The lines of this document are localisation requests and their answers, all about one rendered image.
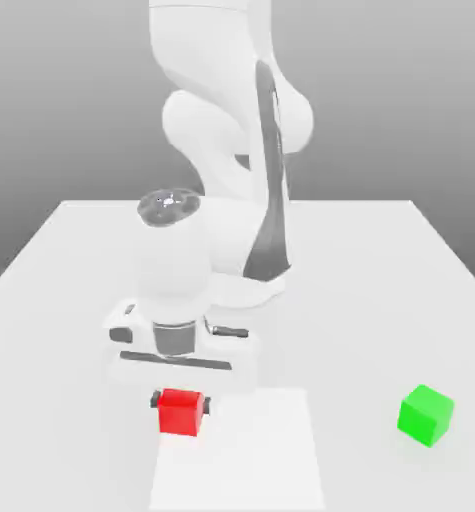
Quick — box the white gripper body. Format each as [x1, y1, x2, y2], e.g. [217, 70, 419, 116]
[105, 346, 261, 396]

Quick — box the small red cube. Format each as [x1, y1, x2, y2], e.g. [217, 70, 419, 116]
[157, 387, 205, 438]

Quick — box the small green cube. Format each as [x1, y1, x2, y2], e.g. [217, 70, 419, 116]
[396, 384, 456, 449]

